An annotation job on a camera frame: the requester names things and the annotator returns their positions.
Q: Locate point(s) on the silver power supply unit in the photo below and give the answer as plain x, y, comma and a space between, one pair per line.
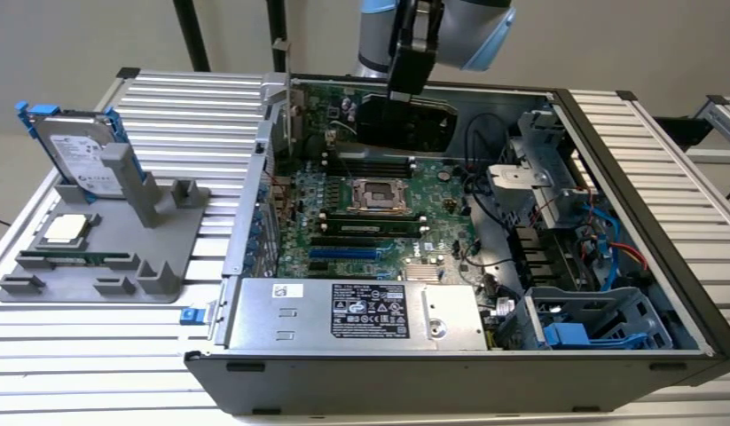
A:
306, 328

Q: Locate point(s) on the grey parts rack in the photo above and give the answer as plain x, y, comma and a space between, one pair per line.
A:
119, 239

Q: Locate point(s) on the black expansion slot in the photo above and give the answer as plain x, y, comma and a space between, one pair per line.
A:
344, 242

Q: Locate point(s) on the black RAM slot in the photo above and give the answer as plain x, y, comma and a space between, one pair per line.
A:
371, 159
371, 169
371, 218
371, 174
371, 163

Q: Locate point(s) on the CPU socket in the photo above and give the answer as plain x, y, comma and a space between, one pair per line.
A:
379, 195

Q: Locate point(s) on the small silver heatsink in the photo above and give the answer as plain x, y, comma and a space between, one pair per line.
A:
426, 273

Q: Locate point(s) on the blue-grey disk bay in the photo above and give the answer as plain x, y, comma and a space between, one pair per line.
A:
638, 306

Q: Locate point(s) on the green graphics card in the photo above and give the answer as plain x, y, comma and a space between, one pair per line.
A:
427, 133

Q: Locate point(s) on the blue case latch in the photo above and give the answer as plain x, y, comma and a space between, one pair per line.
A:
190, 316

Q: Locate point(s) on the silver metal drive cage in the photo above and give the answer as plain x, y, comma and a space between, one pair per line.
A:
536, 177

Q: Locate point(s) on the aluminium frame table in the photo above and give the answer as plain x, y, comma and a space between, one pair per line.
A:
723, 111

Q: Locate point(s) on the blue expansion slot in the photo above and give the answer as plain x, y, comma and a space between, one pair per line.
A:
344, 254

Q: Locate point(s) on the silver CPU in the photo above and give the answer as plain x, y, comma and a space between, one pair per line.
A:
69, 231

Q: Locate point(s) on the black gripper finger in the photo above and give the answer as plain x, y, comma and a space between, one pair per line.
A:
412, 71

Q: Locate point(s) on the dark grey PC case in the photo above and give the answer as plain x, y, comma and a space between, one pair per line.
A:
459, 386

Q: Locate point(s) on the hard disk in blue carrier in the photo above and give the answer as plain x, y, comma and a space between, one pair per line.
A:
75, 151

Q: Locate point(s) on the green RAM stick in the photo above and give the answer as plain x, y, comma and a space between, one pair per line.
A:
75, 257
371, 228

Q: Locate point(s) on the black connector block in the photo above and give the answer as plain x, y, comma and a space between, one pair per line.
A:
684, 131

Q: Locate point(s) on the green motherboard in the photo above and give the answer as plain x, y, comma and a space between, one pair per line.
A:
436, 208

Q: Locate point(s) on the black stand pole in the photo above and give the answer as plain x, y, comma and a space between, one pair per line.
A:
279, 22
194, 35

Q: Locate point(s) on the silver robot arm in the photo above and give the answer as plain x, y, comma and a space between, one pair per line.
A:
374, 40

